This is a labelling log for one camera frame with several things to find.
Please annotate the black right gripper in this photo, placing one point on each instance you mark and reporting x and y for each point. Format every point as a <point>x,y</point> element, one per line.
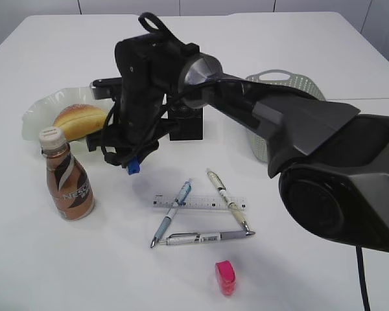
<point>149,66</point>

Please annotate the golden bread roll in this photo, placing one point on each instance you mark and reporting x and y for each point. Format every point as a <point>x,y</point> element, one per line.
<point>79,120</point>

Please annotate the blue pencil sharpener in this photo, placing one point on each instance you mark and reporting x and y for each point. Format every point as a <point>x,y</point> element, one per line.
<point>133,166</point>

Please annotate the brown Nescafe coffee bottle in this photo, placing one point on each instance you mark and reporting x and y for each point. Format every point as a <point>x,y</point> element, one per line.
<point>67,181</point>

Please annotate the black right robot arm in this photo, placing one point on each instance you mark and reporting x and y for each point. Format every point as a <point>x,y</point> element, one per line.
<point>332,161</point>

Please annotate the black mesh pen holder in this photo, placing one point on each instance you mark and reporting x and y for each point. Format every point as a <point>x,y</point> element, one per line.
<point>191,125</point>

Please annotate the green wavy glass plate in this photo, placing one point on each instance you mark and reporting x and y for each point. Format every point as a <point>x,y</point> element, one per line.
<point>44,111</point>

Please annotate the cream patterned pen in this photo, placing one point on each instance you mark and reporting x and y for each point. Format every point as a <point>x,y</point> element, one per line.
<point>230,204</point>

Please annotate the blue white pen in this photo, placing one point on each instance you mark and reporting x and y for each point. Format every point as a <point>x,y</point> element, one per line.
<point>176,203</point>

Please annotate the grey-green plastic basket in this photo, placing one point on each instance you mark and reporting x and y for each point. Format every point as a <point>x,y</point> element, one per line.
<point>280,78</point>

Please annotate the grey white pen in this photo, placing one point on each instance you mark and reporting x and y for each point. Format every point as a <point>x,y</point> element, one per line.
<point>202,238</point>

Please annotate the pink pencil sharpener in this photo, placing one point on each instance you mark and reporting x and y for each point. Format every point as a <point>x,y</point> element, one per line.
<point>226,277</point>

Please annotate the clear plastic ruler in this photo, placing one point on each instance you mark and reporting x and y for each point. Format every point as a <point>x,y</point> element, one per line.
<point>192,202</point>

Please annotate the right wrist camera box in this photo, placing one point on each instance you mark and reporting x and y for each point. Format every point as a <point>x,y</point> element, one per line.
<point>106,88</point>

